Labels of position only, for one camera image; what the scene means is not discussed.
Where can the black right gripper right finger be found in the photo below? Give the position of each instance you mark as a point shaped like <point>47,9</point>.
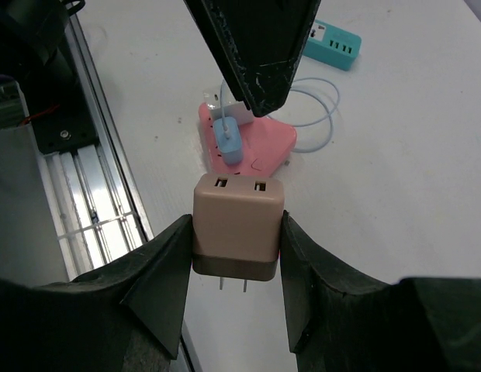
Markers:
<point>340,319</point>

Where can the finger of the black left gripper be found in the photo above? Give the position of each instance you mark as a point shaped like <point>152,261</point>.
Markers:
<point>257,45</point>

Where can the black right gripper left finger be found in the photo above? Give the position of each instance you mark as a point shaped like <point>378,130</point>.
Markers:
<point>124,316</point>

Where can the white charger plug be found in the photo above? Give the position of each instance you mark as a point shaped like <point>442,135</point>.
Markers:
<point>231,107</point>

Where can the pink triangular power strip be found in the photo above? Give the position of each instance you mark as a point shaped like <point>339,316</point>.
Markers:
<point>267,143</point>

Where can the blue charger plug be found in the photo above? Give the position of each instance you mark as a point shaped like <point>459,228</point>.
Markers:
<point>228,140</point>

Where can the brown charger plug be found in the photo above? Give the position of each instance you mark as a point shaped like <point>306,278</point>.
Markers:
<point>237,223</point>

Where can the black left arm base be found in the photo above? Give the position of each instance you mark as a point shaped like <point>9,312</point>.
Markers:
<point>34,53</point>

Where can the teal power strip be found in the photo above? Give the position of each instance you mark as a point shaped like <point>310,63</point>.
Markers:
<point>332,46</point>

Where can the aluminium frame rail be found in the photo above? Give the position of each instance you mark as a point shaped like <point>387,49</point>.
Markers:
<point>97,211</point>

